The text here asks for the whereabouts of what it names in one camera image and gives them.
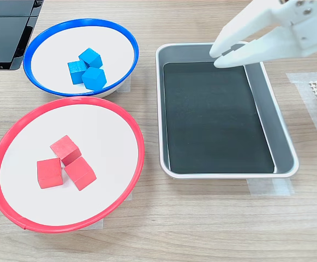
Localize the red cube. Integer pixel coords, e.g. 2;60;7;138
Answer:
36;157;64;189
63;156;98;191
49;135;82;166

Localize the clear tape strip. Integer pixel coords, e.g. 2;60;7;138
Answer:
285;72;317;155
116;75;132;93
77;218;104;231
247;178;295;196

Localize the black mat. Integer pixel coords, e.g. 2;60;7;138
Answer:
163;61;276;175

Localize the steel tray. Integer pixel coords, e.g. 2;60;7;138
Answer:
155;41;300;180

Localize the blue cube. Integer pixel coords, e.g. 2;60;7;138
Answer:
78;47;103;69
81;67;107;92
67;60;88;85

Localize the red-rimmed white plate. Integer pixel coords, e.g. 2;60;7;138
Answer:
0;97;145;234

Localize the blue-rimmed white plate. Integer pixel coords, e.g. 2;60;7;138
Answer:
22;18;139;98

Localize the black flat device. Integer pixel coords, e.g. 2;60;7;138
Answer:
0;0;46;71

